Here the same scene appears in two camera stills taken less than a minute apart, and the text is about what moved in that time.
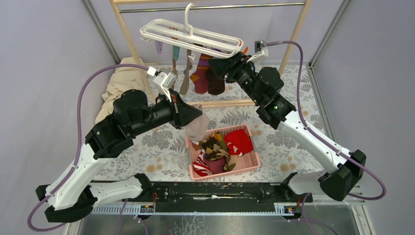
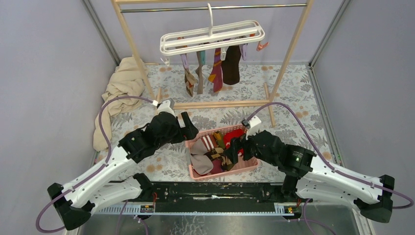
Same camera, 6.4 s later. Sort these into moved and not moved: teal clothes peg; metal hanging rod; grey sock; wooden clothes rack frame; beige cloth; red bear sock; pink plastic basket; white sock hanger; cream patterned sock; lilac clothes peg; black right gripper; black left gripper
Moved: white sock hanger; black right gripper; lilac clothes peg; grey sock; black left gripper; teal clothes peg; cream patterned sock
Not moved: red bear sock; pink plastic basket; metal hanging rod; wooden clothes rack frame; beige cloth
